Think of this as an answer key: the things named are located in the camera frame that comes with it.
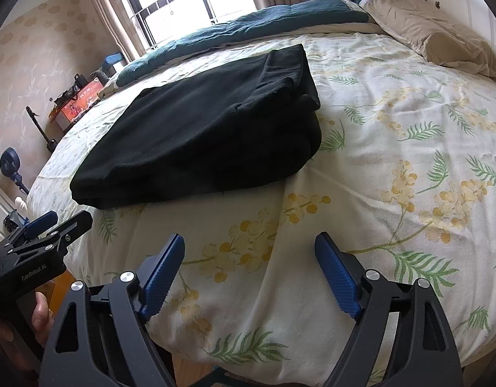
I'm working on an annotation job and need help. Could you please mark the black stick tool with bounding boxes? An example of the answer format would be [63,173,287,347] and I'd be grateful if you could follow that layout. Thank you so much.
[25,106,58,154]

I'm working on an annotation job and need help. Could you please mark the black bag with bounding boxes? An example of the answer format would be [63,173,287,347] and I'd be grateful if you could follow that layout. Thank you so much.
[56,73,89,103]

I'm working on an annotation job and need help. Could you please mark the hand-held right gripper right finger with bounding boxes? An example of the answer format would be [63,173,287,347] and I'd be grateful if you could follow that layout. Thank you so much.
[314,232,462,387]

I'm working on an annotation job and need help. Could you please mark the white bed post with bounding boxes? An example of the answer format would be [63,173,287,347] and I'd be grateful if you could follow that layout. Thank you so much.
[12,195,31,216]

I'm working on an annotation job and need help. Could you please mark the teal quilt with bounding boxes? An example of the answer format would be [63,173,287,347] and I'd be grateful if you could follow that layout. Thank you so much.
[99,0,372,89]

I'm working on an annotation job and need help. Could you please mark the person's left hand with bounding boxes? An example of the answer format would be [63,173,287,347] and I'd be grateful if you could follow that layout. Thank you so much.
[31,290,57,345]

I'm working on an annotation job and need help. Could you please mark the barred window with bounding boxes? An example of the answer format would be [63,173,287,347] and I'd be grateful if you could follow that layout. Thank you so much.
[115,0,269,49]

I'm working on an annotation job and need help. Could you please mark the beige pillow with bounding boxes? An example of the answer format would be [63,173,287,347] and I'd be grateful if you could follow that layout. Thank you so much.
[359,0,496,79]

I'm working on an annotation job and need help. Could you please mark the red printed box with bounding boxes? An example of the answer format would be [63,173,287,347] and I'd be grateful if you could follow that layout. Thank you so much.
[48,76,104,132]

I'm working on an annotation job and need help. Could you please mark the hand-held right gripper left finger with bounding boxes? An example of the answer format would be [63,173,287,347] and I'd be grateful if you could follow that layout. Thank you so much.
[38,233,186,387]

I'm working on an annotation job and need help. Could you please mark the floral bed sheet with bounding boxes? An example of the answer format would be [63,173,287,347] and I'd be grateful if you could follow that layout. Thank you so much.
[28,32,496,383]

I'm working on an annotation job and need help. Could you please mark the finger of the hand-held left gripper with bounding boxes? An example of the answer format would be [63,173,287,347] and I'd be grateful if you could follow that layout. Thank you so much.
[6,211,58,247]
[10,210,93,257]

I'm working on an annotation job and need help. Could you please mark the dark blue floor fan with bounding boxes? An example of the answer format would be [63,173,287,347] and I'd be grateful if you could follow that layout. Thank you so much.
[0,147,31,194]

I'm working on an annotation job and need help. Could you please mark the black pants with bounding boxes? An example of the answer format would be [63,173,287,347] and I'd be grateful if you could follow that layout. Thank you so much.
[69,44,323,210]

